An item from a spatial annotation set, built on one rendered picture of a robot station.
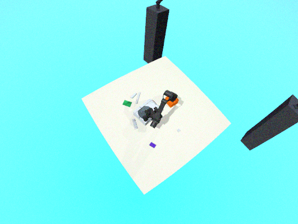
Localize green flat square pad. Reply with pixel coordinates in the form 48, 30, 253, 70
123, 100, 132, 107

